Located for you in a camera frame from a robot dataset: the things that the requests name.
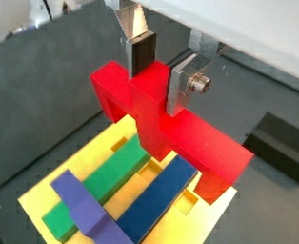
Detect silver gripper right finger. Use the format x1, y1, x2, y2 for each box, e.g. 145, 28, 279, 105
167, 30, 224, 116

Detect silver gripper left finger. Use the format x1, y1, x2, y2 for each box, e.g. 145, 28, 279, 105
115, 3, 156, 78

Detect red cross-shaped block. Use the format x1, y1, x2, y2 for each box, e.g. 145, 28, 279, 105
91, 62, 253, 203

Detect yellow base board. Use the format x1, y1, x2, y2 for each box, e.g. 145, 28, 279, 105
19, 116, 236, 244

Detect green long block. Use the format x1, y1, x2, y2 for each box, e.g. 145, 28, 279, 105
41, 135, 149, 243

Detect blue long block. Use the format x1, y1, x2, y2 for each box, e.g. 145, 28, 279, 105
117, 155, 197, 244

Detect purple cross-shaped block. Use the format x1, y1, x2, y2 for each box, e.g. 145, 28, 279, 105
51, 171, 135, 244

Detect black angled bracket holder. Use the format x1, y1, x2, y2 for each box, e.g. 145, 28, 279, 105
243, 112, 299, 183

